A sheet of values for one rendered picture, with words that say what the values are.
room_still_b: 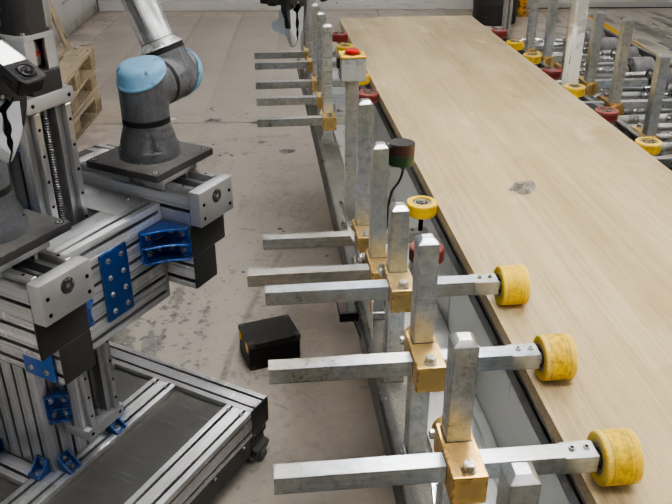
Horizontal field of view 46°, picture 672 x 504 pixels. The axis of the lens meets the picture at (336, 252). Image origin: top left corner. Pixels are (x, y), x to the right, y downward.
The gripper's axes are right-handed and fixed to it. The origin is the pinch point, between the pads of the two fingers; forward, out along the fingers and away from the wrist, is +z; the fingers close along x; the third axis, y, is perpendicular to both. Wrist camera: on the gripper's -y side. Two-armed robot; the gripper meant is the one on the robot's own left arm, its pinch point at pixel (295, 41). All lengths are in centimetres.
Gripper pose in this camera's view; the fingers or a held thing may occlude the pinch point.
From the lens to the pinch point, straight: 189.8
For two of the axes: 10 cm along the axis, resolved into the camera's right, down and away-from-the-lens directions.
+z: 0.0, 8.9, 4.6
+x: -4.7, 4.1, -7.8
